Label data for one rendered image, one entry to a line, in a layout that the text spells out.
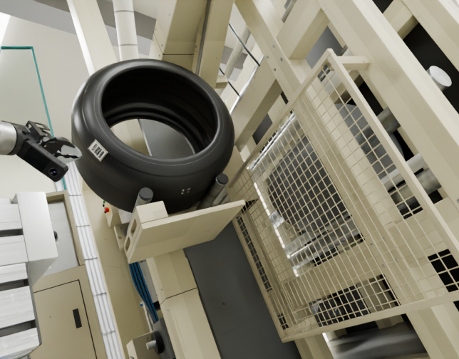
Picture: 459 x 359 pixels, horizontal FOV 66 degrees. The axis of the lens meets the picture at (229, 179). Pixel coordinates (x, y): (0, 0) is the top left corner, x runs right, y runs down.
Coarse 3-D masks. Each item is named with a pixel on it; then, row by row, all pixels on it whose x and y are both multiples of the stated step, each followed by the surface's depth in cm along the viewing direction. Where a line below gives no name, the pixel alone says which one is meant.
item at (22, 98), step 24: (24, 48) 199; (0, 72) 187; (24, 72) 192; (0, 96) 180; (24, 96) 185; (0, 120) 174; (24, 120) 178; (48, 120) 182; (0, 168) 162; (24, 168) 166; (0, 192) 157; (48, 192) 164
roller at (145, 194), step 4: (144, 188) 113; (148, 188) 114; (140, 192) 112; (144, 192) 112; (148, 192) 113; (152, 192) 113; (140, 196) 112; (144, 196) 112; (148, 196) 112; (152, 196) 113; (136, 200) 117; (140, 200) 113; (144, 200) 112; (148, 200) 113; (136, 204) 117; (140, 204) 115; (132, 216) 125; (128, 228) 134
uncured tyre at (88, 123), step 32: (128, 64) 132; (160, 64) 137; (96, 96) 119; (128, 96) 155; (160, 96) 160; (192, 96) 155; (96, 128) 114; (192, 128) 164; (224, 128) 133; (96, 160) 113; (128, 160) 112; (160, 160) 116; (192, 160) 120; (224, 160) 129; (96, 192) 128; (128, 192) 118; (160, 192) 118; (192, 192) 125
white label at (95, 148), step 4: (96, 140) 112; (92, 144) 113; (96, 144) 112; (88, 148) 113; (92, 148) 113; (96, 148) 112; (100, 148) 112; (92, 152) 113; (96, 152) 112; (100, 152) 112; (104, 152) 112; (96, 156) 112; (100, 156) 112; (104, 156) 112; (100, 160) 112
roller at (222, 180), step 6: (222, 174) 127; (216, 180) 126; (222, 180) 125; (228, 180) 127; (210, 186) 132; (216, 186) 127; (222, 186) 126; (210, 192) 132; (216, 192) 130; (204, 198) 138; (210, 198) 134; (198, 204) 145; (204, 204) 140; (210, 204) 139
